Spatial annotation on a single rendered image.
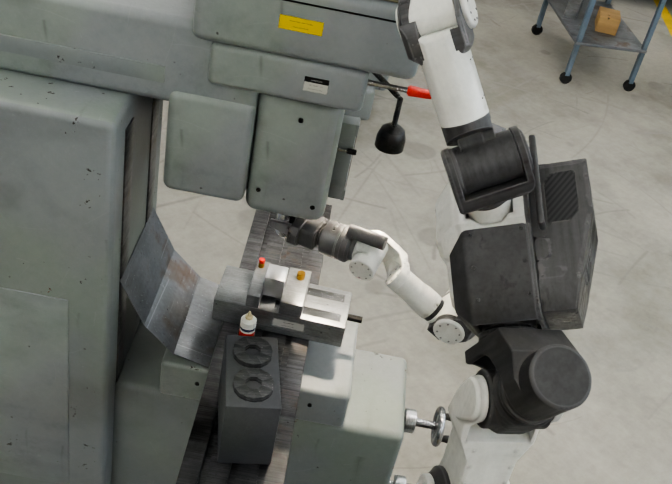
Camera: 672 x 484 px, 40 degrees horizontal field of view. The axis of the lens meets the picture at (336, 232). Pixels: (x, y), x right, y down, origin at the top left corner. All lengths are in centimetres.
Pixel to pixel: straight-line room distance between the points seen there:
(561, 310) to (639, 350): 258
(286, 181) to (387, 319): 194
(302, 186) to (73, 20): 61
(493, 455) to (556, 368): 35
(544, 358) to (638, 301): 301
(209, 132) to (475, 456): 88
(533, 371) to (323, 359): 102
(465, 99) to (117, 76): 79
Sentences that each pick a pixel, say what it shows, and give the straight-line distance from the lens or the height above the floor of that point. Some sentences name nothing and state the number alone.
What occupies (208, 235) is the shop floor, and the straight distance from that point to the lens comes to 422.
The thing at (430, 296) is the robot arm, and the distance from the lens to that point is 223.
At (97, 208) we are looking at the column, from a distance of 208.
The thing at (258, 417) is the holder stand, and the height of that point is 108.
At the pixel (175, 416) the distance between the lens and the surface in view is 257.
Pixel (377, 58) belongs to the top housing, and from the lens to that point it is 189.
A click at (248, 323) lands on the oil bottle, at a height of 100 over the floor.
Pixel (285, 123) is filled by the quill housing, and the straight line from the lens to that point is 201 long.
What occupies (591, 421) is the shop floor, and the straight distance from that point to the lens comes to 386.
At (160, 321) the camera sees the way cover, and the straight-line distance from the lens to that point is 242.
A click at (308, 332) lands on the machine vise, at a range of 240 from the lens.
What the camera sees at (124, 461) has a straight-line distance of 277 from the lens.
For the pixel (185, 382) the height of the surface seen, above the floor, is 78.
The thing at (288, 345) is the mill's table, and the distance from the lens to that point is 241.
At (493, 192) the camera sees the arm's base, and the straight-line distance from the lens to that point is 166.
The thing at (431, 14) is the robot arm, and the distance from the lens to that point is 163.
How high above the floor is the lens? 257
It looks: 36 degrees down
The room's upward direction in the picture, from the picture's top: 12 degrees clockwise
